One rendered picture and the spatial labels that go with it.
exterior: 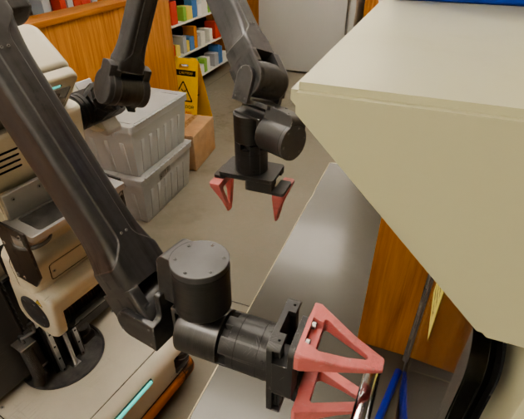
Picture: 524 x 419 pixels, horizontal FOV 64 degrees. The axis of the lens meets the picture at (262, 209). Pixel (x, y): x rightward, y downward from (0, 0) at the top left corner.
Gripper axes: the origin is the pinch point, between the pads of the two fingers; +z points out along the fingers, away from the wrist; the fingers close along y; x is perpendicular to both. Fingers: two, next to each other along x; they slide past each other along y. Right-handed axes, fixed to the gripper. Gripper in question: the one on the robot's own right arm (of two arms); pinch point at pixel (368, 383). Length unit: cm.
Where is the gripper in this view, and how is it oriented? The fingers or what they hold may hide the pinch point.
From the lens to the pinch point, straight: 43.8
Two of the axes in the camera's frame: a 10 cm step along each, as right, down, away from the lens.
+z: 9.3, 2.1, -3.0
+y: 0.0, -8.2, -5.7
